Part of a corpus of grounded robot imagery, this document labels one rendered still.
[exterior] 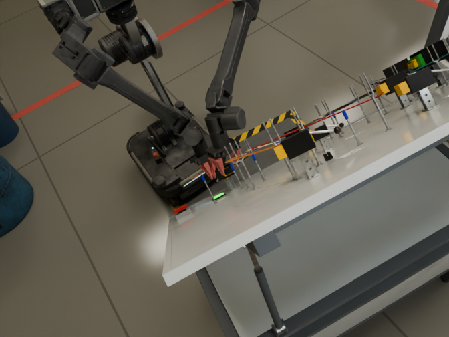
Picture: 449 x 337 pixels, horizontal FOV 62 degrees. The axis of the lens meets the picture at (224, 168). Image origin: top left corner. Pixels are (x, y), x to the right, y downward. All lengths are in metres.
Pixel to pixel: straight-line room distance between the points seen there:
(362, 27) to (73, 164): 2.77
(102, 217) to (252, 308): 1.62
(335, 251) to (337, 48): 2.36
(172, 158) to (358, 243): 1.43
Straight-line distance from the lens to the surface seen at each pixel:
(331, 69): 3.36
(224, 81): 1.23
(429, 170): 1.77
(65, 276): 2.72
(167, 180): 2.41
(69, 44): 1.22
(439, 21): 1.71
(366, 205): 1.61
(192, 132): 1.30
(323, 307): 1.23
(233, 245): 0.55
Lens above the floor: 2.18
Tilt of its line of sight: 54 degrees down
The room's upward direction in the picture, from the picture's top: 15 degrees counter-clockwise
